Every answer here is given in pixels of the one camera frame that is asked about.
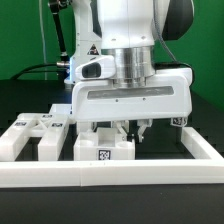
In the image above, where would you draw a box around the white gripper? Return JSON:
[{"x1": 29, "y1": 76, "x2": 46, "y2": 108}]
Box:
[{"x1": 72, "y1": 68, "x2": 193, "y2": 142}]

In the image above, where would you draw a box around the white chair seat part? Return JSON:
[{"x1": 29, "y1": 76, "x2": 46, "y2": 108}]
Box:
[{"x1": 73, "y1": 128, "x2": 135, "y2": 161}]

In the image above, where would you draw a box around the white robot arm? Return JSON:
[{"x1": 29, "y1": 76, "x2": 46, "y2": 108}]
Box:
[{"x1": 70, "y1": 0, "x2": 194, "y2": 136}]

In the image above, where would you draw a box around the small tagged cube right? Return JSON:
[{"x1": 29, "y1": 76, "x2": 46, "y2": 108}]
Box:
[{"x1": 171, "y1": 117, "x2": 188, "y2": 128}]

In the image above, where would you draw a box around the white U-shaped fence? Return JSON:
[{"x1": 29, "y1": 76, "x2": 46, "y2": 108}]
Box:
[{"x1": 0, "y1": 127, "x2": 224, "y2": 188}]

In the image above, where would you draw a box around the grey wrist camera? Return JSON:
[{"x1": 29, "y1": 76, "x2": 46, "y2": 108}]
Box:
[{"x1": 75, "y1": 55, "x2": 116, "y2": 80}]

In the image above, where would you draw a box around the white marker base plate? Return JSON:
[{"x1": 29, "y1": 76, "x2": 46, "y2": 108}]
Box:
[{"x1": 49, "y1": 104, "x2": 72, "y2": 115}]

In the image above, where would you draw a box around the white chair back frame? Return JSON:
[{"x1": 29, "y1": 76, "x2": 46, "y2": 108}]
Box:
[{"x1": 0, "y1": 113, "x2": 74, "y2": 162}]

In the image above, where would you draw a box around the black cable bundle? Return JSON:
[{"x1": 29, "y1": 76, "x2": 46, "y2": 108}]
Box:
[{"x1": 9, "y1": 63, "x2": 69, "y2": 81}]

